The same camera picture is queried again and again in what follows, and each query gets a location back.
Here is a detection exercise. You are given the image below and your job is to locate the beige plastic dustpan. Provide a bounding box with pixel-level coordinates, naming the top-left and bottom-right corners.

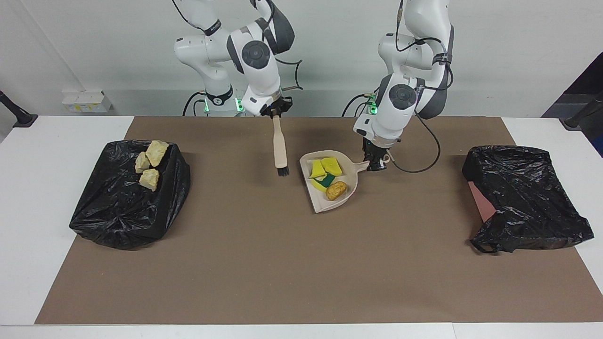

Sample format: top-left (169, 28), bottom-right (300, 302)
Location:
top-left (300, 150), bottom-right (391, 214)

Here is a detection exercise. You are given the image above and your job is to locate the black bag on pink bin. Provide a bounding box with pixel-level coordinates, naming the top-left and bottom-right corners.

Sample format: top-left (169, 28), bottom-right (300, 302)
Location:
top-left (462, 145), bottom-right (595, 254)

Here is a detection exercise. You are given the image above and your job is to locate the black camera stand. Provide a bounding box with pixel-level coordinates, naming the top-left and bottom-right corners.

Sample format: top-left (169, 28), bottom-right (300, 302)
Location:
top-left (560, 92), bottom-right (603, 131)
top-left (0, 91), bottom-right (38, 128)

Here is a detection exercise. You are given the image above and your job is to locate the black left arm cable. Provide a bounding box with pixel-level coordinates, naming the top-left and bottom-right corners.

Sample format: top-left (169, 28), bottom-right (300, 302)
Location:
top-left (390, 0), bottom-right (455, 174)

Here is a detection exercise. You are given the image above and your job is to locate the pink bin box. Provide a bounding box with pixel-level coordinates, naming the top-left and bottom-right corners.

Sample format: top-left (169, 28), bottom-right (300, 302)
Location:
top-left (468, 181), bottom-right (497, 222)

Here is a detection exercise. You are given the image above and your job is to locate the white wall socket box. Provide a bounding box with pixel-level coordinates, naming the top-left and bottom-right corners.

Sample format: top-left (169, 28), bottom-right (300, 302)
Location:
top-left (61, 91), bottom-right (114, 113)

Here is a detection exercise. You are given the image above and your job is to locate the yellow sponge with green pad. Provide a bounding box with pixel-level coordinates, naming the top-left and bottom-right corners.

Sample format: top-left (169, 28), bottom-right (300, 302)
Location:
top-left (311, 173), bottom-right (336, 193)

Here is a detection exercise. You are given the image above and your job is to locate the brown table mat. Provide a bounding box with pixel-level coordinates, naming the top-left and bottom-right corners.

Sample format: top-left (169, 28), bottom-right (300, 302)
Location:
top-left (34, 116), bottom-right (603, 325)

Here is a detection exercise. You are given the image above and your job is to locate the brown bread roll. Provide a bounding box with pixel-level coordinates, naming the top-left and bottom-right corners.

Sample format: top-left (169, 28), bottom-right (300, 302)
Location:
top-left (326, 181), bottom-right (348, 202)

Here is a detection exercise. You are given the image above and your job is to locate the dark background panel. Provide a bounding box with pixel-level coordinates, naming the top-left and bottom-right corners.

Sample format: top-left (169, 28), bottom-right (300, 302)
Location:
top-left (541, 52), bottom-right (603, 158)

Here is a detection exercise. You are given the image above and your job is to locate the large bin with black bag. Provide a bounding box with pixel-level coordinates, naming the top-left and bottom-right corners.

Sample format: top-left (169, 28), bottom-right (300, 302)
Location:
top-left (69, 139), bottom-right (191, 250)

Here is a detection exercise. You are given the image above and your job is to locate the black base cable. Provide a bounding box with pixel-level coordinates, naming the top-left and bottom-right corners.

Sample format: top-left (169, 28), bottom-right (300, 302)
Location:
top-left (342, 92), bottom-right (377, 117)
top-left (183, 91), bottom-right (208, 117)

